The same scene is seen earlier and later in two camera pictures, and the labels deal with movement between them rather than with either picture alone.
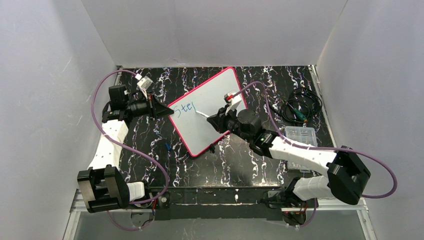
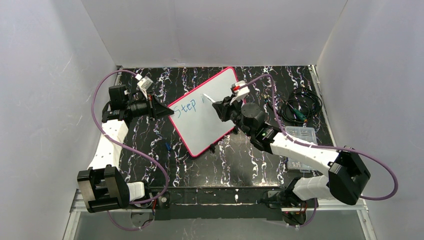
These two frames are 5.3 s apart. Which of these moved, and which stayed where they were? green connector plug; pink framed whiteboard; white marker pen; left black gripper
Moved: white marker pen
Stayed: pink framed whiteboard; green connector plug; left black gripper
